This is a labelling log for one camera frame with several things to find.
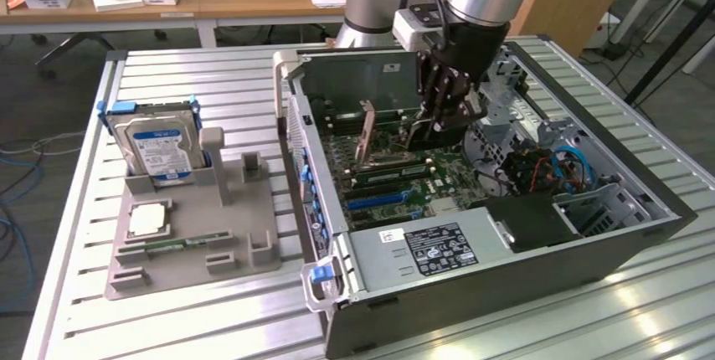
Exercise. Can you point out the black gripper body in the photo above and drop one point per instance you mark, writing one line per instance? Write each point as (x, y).
(475, 50)

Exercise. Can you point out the perforated silver drive cage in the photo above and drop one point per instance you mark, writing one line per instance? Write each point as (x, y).
(514, 125)

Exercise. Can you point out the green motherboard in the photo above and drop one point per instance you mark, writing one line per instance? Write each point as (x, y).
(442, 176)

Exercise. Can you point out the silver CPU socket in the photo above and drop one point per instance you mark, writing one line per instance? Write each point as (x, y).
(391, 159)

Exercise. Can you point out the green RAM stick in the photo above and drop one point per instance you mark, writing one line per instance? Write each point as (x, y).
(179, 244)
(391, 175)

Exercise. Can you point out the black floor box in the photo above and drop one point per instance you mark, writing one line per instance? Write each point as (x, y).
(614, 52)

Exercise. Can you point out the silver chipset heatsink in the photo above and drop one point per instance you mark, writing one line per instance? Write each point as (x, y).
(444, 206)

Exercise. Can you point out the blue expansion slot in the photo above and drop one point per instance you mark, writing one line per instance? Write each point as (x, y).
(376, 202)

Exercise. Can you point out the blue card retention latch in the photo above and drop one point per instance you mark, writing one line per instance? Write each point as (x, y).
(304, 176)

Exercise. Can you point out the black slanted pole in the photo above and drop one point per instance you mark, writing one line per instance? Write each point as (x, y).
(670, 50)

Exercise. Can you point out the silver power supply unit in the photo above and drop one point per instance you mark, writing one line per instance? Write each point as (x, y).
(424, 247)

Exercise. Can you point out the silver disk bay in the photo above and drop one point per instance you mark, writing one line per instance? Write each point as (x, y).
(609, 209)

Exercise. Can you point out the open black PC case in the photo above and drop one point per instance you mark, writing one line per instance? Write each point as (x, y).
(503, 293)

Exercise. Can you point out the blue case release latch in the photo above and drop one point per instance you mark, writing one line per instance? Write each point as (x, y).
(320, 274)

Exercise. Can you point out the grey plastic parts rack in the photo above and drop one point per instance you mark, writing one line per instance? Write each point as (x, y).
(223, 230)

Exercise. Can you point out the hard disk blue caddy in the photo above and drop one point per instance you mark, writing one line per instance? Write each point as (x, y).
(156, 146)

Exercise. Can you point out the dark table corner cap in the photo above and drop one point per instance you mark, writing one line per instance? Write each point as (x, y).
(116, 56)

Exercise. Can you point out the silver CPU chip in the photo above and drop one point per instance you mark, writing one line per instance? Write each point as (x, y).
(148, 219)

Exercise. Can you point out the black chair base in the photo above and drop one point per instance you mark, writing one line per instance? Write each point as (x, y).
(72, 48)

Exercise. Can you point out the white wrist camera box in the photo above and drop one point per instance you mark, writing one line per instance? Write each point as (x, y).
(416, 27)

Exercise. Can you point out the white table frame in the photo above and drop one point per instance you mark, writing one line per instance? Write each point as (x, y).
(642, 0)

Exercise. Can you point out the wooden desk white frame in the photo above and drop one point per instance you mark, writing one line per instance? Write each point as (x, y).
(223, 4)

